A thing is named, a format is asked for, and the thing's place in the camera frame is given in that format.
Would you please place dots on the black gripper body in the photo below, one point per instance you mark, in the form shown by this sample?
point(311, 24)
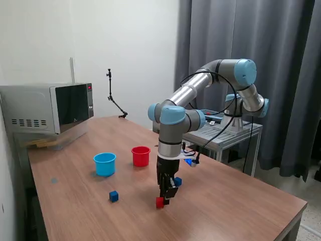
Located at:
point(168, 170)

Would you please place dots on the blue cube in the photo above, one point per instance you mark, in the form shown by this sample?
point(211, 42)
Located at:
point(113, 196)
point(178, 181)

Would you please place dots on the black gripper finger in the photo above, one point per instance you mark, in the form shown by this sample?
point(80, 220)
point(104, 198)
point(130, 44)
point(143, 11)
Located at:
point(161, 191)
point(170, 194)

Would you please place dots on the silver microwave oven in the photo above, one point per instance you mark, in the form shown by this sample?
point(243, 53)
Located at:
point(30, 108)

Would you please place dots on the red cube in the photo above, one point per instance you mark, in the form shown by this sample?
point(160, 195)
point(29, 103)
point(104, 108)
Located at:
point(159, 202)

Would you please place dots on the small QR tag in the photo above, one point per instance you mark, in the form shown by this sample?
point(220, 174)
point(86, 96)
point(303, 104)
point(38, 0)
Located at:
point(212, 122)

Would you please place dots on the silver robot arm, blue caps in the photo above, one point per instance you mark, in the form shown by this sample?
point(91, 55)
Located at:
point(193, 88)

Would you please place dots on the wooden sticks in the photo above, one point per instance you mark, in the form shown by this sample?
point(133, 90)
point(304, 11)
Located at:
point(41, 143)

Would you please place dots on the white wall pipe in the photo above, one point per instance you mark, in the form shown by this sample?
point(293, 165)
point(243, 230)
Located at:
point(72, 70)

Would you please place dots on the blue plastic bin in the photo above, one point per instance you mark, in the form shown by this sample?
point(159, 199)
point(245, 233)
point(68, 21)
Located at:
point(105, 167)

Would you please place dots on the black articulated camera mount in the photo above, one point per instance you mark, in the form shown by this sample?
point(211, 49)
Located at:
point(110, 85)

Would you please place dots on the dark furniture piece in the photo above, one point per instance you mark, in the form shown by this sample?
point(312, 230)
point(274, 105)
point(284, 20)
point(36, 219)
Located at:
point(316, 160)

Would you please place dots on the red plastic bin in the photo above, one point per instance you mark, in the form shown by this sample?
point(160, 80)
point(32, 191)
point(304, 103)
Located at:
point(141, 158)

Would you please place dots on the grey curtain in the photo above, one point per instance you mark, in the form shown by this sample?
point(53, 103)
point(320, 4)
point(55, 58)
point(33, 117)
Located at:
point(288, 50)

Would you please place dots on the teach pendant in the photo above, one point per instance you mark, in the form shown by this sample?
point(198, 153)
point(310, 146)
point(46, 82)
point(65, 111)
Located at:
point(213, 113)

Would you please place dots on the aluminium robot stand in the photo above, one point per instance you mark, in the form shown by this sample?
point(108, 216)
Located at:
point(225, 136)

